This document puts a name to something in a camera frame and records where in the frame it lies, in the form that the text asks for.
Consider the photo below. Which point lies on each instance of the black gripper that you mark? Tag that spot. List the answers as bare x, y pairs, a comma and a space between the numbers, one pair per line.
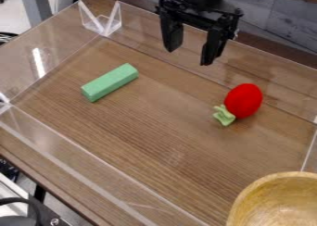
209, 15

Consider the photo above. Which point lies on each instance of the red toy fruit green stem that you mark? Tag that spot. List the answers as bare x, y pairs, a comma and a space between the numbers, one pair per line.
242, 102

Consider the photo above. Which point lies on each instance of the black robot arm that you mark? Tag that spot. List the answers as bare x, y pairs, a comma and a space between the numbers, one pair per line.
213, 16

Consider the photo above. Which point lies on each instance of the green rectangular block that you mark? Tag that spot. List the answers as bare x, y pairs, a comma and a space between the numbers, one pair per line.
110, 82

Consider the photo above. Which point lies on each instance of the wooden bowl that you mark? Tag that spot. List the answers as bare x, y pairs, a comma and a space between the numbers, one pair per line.
278, 200

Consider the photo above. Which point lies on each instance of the black equipment bottom left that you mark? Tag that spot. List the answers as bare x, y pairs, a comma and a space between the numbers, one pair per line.
23, 212

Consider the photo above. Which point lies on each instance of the clear acrylic tray enclosure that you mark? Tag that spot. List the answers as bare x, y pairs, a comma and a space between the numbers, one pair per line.
143, 158

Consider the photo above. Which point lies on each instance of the grey post top left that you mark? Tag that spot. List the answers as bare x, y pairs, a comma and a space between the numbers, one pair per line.
37, 11

